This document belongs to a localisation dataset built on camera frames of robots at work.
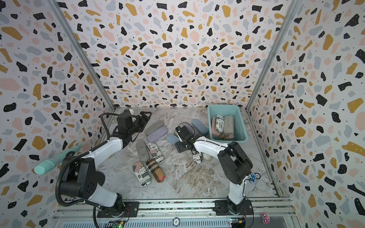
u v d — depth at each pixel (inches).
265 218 27.6
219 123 39.5
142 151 36.9
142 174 32.5
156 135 39.7
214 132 38.8
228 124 39.2
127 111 31.6
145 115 31.4
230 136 38.4
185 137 28.7
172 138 40.6
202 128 44.2
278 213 29.3
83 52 33.9
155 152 36.3
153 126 41.1
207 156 35.7
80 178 17.1
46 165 20.6
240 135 36.3
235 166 19.1
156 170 33.1
